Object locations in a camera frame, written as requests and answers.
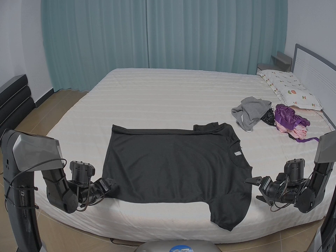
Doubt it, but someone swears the black T-shirt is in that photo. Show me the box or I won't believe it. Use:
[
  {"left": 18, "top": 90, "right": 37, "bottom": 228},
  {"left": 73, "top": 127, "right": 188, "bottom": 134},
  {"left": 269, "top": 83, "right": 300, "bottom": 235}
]
[{"left": 102, "top": 122, "right": 253, "bottom": 232}]

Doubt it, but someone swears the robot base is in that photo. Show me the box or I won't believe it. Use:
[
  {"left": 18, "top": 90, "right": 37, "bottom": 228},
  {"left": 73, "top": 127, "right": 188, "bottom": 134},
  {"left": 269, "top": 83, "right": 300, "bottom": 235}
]
[{"left": 134, "top": 240, "right": 219, "bottom": 252}]

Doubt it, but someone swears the black patterned garment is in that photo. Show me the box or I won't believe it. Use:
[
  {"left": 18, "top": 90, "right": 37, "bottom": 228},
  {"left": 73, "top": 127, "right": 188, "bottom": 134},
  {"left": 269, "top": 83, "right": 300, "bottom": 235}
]
[{"left": 261, "top": 108, "right": 276, "bottom": 127}]

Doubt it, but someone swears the bed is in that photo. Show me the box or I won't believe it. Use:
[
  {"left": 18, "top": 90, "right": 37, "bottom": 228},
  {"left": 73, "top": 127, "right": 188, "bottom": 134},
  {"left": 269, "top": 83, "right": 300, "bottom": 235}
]
[{"left": 14, "top": 44, "right": 336, "bottom": 245}]

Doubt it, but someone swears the pink garment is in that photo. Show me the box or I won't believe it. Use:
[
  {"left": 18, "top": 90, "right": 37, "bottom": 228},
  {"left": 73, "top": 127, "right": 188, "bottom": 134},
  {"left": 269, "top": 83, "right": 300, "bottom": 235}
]
[{"left": 276, "top": 122, "right": 308, "bottom": 141}]

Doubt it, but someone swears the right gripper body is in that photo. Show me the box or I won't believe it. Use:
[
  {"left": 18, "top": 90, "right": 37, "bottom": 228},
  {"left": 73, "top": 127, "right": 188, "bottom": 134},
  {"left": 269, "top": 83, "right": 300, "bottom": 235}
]
[{"left": 259, "top": 176, "right": 279, "bottom": 204}]

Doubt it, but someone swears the purple satin garment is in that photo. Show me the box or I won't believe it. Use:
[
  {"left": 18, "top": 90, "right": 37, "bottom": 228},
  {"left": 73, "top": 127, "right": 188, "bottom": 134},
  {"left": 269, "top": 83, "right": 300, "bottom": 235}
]
[{"left": 274, "top": 104, "right": 319, "bottom": 143}]

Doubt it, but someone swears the grey garment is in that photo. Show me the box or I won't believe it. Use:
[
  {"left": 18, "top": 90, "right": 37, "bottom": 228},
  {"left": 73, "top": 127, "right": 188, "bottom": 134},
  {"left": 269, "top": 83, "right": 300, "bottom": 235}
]
[{"left": 232, "top": 97, "right": 272, "bottom": 133}]

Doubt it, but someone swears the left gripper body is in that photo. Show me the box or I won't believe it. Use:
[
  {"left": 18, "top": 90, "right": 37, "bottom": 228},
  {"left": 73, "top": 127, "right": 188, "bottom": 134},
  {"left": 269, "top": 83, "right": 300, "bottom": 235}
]
[{"left": 95, "top": 177, "right": 112, "bottom": 197}]

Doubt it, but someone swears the white printed pillow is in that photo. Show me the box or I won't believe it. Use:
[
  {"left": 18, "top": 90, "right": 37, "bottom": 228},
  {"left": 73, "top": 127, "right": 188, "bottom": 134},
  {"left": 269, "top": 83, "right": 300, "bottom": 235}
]
[{"left": 257, "top": 70, "right": 324, "bottom": 111}]

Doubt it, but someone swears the grey bedside table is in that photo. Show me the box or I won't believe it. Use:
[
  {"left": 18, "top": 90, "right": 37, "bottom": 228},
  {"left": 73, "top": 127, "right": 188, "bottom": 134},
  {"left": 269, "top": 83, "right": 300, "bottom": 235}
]
[{"left": 257, "top": 51, "right": 292, "bottom": 72}]

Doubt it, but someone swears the black cable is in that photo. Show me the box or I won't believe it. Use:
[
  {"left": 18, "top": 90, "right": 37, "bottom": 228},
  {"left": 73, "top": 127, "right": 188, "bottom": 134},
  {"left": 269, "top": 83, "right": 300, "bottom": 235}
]
[
  {"left": 110, "top": 237, "right": 141, "bottom": 246},
  {"left": 4, "top": 159, "right": 67, "bottom": 204}
]

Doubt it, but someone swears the blue-green curtain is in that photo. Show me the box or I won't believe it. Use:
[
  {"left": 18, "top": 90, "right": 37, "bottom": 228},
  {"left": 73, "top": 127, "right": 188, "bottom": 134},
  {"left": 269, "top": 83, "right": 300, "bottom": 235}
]
[
  {"left": 146, "top": 0, "right": 288, "bottom": 75},
  {"left": 41, "top": 0, "right": 149, "bottom": 92}
]

